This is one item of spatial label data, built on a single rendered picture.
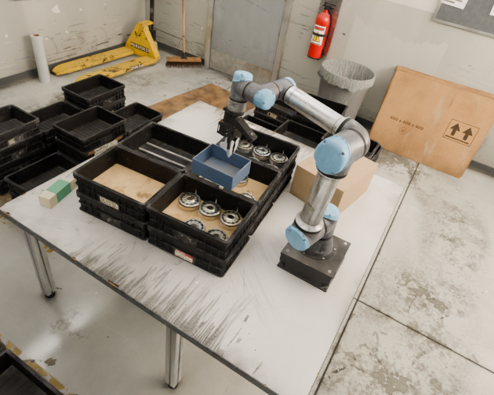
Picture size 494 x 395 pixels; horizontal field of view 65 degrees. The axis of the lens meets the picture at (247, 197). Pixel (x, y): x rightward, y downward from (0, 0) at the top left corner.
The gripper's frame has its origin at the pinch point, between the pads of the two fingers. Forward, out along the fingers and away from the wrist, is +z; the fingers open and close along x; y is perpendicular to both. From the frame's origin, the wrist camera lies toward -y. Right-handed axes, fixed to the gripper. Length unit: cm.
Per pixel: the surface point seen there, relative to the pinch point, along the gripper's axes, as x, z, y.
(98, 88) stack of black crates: -92, 50, 187
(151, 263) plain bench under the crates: 35, 47, 9
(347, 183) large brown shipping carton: -53, 15, -43
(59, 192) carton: 33, 42, 70
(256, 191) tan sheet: -23.0, 26.0, -6.3
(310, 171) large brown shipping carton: -49, 15, -23
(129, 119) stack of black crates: -89, 62, 147
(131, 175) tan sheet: 10, 30, 47
